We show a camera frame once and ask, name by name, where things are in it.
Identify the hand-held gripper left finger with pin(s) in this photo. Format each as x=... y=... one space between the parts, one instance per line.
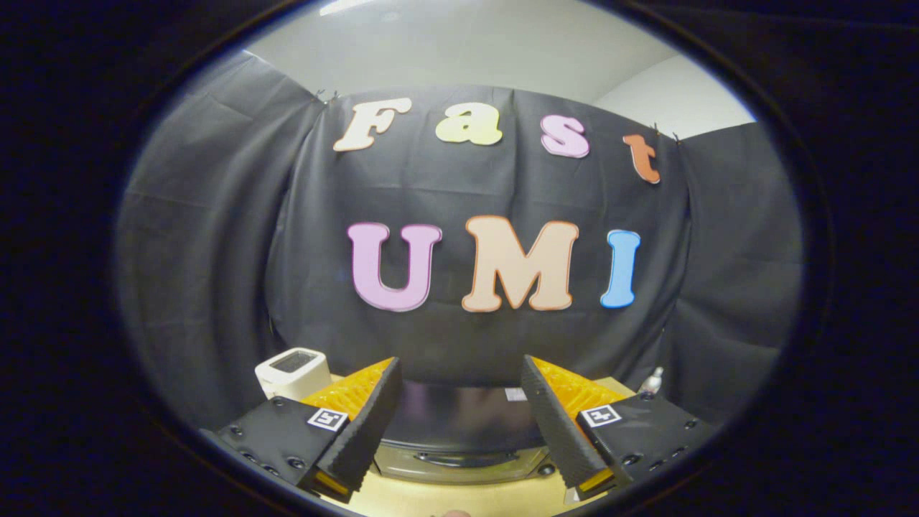
x=373 y=420

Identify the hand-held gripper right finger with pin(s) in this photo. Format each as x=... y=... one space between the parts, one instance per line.
x=549 y=424

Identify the black toaster oven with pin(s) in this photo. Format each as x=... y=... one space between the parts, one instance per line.
x=459 y=420

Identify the white toaster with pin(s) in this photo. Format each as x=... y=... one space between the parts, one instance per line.
x=287 y=377

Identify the pink and white bottle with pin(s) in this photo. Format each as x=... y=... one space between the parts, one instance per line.
x=652 y=380

